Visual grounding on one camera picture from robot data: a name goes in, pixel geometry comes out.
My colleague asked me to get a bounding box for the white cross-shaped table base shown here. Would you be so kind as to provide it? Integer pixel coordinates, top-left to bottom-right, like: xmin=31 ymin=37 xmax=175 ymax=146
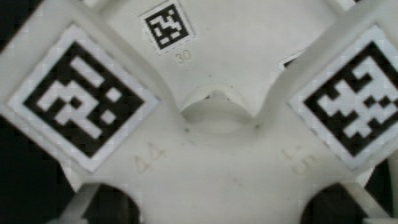
xmin=0 ymin=0 xmax=398 ymax=224

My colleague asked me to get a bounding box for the white cylindrical table leg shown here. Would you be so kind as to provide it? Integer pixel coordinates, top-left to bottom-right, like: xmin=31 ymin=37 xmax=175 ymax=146
xmin=181 ymin=90 xmax=252 ymax=134

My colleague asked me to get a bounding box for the white round table top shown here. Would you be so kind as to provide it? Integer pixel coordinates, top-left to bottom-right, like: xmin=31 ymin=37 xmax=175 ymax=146
xmin=81 ymin=0 xmax=356 ymax=118

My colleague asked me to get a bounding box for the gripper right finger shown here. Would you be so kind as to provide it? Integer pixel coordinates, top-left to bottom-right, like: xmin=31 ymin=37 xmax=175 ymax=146
xmin=300 ymin=181 xmax=394 ymax=224

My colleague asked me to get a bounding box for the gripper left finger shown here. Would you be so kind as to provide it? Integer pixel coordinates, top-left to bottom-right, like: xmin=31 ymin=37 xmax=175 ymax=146
xmin=47 ymin=182 xmax=141 ymax=224

